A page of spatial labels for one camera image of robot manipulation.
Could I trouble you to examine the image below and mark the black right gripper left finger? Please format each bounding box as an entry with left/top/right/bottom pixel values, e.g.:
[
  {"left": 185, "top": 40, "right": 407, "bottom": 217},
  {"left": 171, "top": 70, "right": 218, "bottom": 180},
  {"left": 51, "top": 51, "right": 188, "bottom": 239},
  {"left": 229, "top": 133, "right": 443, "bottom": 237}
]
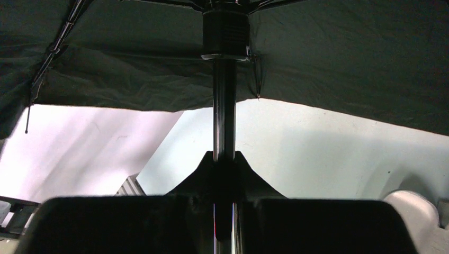
[{"left": 14, "top": 150, "right": 215, "bottom": 254}]

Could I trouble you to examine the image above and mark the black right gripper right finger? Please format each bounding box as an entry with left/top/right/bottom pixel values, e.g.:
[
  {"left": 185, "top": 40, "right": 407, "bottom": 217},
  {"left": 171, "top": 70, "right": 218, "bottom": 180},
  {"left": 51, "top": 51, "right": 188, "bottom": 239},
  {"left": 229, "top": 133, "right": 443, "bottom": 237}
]
[{"left": 235, "top": 152, "right": 418, "bottom": 253}]

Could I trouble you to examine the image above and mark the beige umbrella sleeve cover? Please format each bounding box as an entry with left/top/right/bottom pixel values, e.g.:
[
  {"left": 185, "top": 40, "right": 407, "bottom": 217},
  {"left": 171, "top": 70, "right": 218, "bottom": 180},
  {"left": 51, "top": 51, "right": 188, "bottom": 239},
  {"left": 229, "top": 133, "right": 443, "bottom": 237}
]
[{"left": 383, "top": 190, "right": 448, "bottom": 253}]

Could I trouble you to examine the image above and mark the beige umbrella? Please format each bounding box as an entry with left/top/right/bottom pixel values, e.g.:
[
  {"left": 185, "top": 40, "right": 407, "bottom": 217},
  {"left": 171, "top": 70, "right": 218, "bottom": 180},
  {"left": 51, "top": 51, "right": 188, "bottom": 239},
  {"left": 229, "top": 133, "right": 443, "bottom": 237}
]
[{"left": 1, "top": 1, "right": 448, "bottom": 253}]

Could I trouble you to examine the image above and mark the aluminium frame rail right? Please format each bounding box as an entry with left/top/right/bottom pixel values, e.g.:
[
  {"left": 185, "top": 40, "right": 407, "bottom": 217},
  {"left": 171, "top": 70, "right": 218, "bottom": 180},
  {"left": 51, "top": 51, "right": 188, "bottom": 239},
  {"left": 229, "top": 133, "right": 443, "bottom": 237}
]
[{"left": 115, "top": 174, "right": 146, "bottom": 196}]

